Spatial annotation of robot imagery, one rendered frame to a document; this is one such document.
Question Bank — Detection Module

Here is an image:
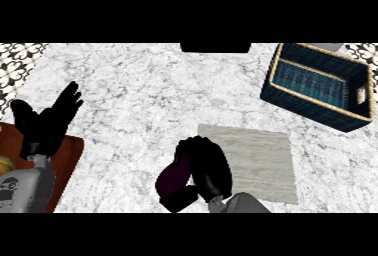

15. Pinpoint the brown wooden cutting board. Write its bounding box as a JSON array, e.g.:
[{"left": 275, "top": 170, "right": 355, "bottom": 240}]
[{"left": 0, "top": 121, "right": 86, "bottom": 214}]

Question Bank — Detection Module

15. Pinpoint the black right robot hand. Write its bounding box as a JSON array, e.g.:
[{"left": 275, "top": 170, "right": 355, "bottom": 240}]
[{"left": 159, "top": 135, "right": 234, "bottom": 214}]

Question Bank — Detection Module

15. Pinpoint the yellow food item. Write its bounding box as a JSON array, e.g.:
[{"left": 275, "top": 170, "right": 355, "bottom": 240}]
[{"left": 0, "top": 155, "right": 18, "bottom": 177}]

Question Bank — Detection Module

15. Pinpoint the dark blue wicker basket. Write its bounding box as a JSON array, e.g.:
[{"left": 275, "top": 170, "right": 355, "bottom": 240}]
[{"left": 259, "top": 43, "right": 378, "bottom": 134}]

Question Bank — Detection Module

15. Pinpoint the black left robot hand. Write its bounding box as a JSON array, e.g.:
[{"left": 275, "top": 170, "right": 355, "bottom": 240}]
[{"left": 10, "top": 80, "right": 86, "bottom": 160}]

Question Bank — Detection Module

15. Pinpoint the grey placemat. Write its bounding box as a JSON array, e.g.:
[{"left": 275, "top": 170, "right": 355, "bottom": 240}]
[{"left": 197, "top": 123, "right": 300, "bottom": 205}]

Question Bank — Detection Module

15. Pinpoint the dark purple eggplant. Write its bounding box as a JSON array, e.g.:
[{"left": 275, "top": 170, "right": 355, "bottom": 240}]
[{"left": 154, "top": 152, "right": 194, "bottom": 200}]

